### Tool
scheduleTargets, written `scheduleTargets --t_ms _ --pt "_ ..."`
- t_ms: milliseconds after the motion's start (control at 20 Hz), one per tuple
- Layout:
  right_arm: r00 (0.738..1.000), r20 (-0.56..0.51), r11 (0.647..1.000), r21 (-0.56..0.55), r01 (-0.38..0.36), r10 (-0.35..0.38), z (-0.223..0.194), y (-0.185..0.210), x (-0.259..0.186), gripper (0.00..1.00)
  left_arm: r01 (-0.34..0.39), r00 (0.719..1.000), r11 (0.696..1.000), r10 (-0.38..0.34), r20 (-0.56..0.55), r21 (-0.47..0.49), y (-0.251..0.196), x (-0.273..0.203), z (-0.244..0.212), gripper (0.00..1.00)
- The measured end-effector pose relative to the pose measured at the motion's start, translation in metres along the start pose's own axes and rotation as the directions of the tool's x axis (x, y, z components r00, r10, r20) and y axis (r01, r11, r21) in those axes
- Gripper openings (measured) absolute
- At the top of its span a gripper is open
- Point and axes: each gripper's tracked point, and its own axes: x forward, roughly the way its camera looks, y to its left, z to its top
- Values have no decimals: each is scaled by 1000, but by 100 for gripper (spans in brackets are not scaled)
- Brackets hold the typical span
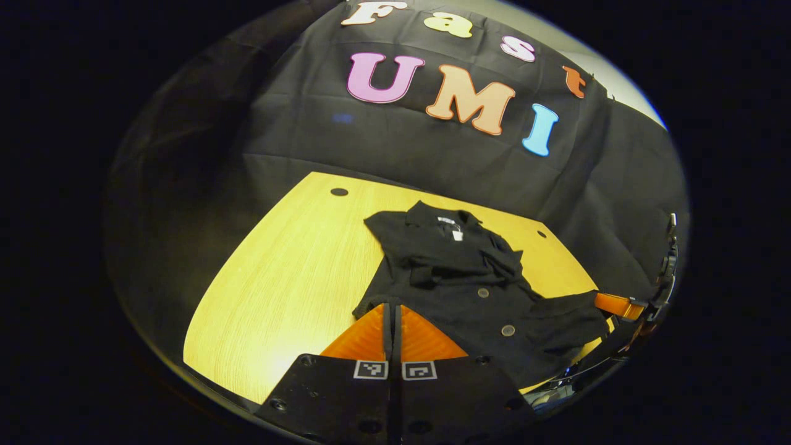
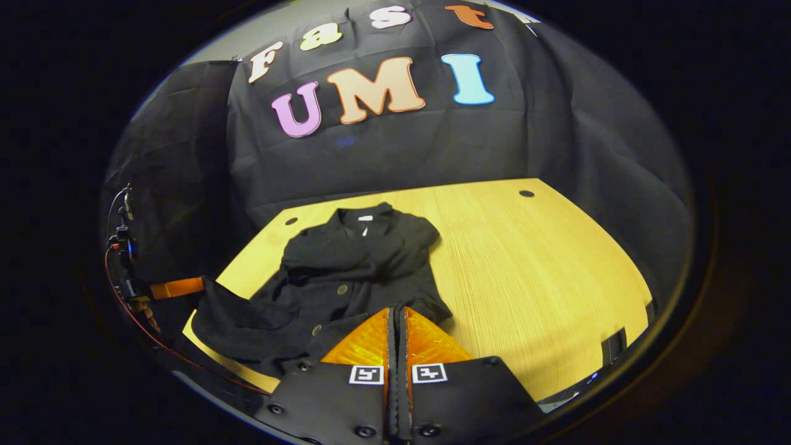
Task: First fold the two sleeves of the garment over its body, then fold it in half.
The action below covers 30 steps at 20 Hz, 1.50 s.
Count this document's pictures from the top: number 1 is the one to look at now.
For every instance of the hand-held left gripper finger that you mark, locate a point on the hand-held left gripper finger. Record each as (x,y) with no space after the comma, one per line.
(397,337)
(387,337)

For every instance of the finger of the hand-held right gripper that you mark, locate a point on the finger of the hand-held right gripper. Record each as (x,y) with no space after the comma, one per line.
(615,304)

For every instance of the black button shirt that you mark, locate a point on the black button shirt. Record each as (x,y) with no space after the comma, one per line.
(445,296)

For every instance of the black backdrop cloth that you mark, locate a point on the black backdrop cloth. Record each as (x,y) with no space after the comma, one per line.
(401,142)

